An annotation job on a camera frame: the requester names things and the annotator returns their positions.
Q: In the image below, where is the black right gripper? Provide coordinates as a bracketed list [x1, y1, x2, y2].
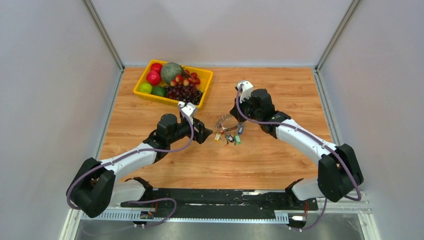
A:
[230, 93, 262, 123]

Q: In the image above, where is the green key tag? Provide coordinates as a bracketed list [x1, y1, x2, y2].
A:
[234, 134, 242, 145]

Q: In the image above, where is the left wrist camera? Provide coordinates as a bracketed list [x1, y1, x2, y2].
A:
[177, 101, 198, 125]

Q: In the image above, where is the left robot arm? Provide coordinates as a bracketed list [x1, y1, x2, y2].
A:
[66, 113, 213, 218]

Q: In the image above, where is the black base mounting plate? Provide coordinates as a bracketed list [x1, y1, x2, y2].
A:
[119, 187, 319, 220]

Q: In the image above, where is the yellow plastic fruit tray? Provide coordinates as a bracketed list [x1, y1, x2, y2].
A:
[133, 59, 214, 108]

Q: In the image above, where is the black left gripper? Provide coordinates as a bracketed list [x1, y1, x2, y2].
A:
[167, 115, 212, 145]

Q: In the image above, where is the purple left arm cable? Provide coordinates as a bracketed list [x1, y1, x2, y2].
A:
[66, 102, 196, 229]

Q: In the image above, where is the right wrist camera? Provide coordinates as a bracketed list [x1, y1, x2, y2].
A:
[235, 80, 254, 104]

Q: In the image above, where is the black key tag top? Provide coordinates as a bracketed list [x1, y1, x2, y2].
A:
[226, 134, 234, 143]

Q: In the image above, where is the red apple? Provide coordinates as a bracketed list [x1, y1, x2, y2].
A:
[150, 62, 163, 75]
[146, 70, 162, 86]

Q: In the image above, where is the blue key tag inside ring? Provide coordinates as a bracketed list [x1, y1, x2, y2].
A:
[237, 126, 244, 135]

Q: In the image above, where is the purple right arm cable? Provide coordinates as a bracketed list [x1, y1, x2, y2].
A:
[235, 84, 363, 232]

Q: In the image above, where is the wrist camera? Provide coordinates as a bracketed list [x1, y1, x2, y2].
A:
[235, 80, 254, 104]
[177, 101, 198, 125]

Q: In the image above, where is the red apple upper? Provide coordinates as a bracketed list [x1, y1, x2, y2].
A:
[150, 62, 163, 75]

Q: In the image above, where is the aluminium frame rail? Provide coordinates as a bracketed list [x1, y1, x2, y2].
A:
[95, 193, 372, 225]

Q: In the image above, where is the red apple lower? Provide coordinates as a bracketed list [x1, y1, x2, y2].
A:
[146, 70, 162, 86]

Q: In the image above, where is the red grape bunch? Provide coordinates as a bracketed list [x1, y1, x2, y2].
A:
[169, 70, 201, 90]

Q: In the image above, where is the yellow key tag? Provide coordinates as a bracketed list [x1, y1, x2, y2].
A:
[214, 132, 221, 142]

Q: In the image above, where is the dark green lime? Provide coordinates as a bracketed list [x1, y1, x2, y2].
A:
[151, 86, 167, 98]

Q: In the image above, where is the light green apple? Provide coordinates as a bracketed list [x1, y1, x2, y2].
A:
[138, 82, 153, 94]

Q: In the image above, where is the dark purple grape bunch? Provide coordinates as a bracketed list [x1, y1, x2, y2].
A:
[164, 85, 203, 106]

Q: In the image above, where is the green melon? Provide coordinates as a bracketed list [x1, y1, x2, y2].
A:
[160, 62, 184, 85]

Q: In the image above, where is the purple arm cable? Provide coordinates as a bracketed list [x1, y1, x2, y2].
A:
[66, 102, 196, 229]
[235, 84, 363, 232]

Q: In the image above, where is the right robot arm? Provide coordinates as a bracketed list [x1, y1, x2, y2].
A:
[230, 81, 364, 209]

